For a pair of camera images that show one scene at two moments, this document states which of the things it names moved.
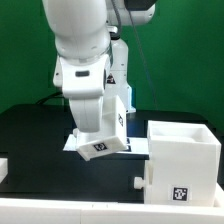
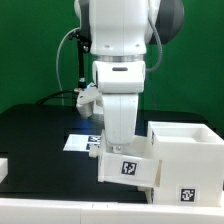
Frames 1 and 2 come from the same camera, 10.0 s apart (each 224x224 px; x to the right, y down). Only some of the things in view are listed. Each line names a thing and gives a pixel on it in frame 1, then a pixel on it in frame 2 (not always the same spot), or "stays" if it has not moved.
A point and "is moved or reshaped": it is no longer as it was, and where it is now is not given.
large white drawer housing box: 183,165 stays
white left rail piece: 3,168 stays
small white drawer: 112,135 is moved or reshaped
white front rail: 29,211 stays
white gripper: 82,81 -> 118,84
